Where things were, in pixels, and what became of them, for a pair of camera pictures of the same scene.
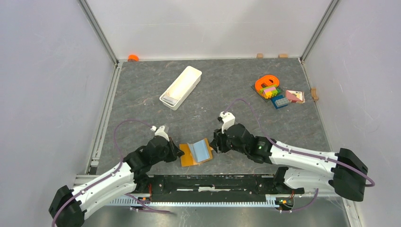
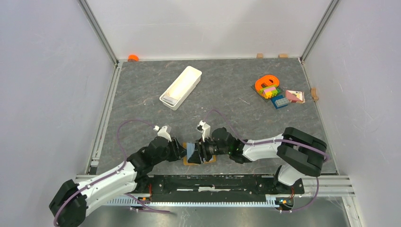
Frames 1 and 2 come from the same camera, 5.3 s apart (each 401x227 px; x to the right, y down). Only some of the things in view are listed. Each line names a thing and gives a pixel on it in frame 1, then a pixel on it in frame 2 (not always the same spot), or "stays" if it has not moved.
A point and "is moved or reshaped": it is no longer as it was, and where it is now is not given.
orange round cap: (133, 58) stays
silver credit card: (171, 100) stays
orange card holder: (196, 153) is moved or reshaped
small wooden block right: (283, 56) stays
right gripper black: (217, 143) -> (196, 157)
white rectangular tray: (188, 82) stays
